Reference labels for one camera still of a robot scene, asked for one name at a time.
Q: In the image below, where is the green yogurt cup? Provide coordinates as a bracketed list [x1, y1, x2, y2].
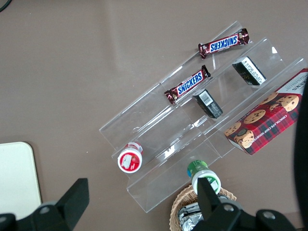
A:
[187, 160, 221, 195]

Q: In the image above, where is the foil-wrapped pack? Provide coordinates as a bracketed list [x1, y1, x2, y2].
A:
[178, 202, 205, 217]
[178, 215, 205, 231]

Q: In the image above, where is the red strawberry yogurt cup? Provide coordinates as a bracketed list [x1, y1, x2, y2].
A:
[117, 141, 144, 173]

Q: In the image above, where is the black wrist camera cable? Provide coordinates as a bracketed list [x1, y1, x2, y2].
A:
[292, 79, 308, 227]

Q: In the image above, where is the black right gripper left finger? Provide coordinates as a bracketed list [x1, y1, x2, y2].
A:
[0, 178, 90, 231]

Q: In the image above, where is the red tartan cookie box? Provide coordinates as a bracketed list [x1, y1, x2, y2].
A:
[223, 68, 308, 156]

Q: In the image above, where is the cream plastic tray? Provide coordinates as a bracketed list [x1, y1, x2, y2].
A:
[0, 141, 43, 221]

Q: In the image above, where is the Snickers chocolate bar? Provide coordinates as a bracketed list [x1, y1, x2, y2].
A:
[164, 64, 212, 104]
[198, 28, 250, 60]

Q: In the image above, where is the small black carton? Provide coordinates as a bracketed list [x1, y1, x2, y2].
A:
[192, 89, 224, 119]
[232, 56, 267, 86]

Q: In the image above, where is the clear acrylic stepped stand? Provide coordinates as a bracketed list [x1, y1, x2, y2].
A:
[99, 21, 308, 214]

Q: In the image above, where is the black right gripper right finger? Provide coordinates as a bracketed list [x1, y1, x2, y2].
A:
[194, 178, 298, 231]

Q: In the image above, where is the small oval wicker basket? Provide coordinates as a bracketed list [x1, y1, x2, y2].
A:
[170, 184, 238, 231]

